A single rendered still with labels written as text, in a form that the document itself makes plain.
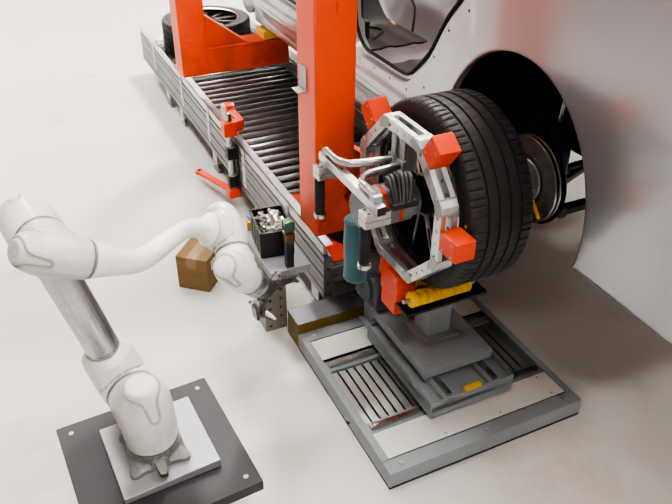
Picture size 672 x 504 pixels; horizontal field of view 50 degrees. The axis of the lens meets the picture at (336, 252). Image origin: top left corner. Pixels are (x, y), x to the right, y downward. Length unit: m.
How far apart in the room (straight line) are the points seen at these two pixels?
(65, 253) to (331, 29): 1.21
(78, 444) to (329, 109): 1.39
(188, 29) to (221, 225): 2.43
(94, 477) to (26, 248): 0.84
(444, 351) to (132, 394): 1.21
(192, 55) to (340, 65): 2.00
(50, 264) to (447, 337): 1.59
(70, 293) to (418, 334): 1.36
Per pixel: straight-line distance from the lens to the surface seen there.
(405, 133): 2.29
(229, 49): 4.52
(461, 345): 2.82
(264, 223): 2.87
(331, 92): 2.59
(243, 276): 2.06
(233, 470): 2.28
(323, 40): 2.51
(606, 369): 3.22
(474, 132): 2.26
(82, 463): 2.40
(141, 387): 2.14
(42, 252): 1.78
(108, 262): 1.85
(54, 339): 3.35
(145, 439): 2.19
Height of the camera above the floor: 2.05
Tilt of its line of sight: 34 degrees down
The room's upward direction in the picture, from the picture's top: 1 degrees clockwise
